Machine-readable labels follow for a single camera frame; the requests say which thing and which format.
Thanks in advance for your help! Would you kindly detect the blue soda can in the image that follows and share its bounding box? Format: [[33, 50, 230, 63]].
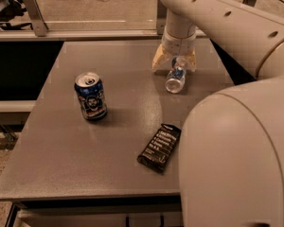
[[74, 72, 107, 121]]

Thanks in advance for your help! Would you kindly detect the middle metal bracket post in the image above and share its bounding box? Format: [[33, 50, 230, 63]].
[[156, 0, 167, 35]]

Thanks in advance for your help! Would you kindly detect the black snack bar wrapper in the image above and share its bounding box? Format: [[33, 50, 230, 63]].
[[137, 124, 182, 174]]

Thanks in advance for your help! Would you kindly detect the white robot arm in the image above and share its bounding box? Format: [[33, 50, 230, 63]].
[[161, 0, 284, 227]]

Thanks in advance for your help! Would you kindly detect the silver blue redbull can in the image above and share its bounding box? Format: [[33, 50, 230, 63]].
[[165, 57, 186, 94]]

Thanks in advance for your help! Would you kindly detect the metal rail beam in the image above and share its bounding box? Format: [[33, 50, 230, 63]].
[[0, 27, 207, 43]]

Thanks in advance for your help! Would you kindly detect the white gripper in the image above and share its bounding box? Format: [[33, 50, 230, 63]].
[[151, 30, 196, 72]]

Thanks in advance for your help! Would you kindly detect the left metal bracket post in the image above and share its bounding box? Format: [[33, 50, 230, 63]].
[[23, 0, 48, 37]]

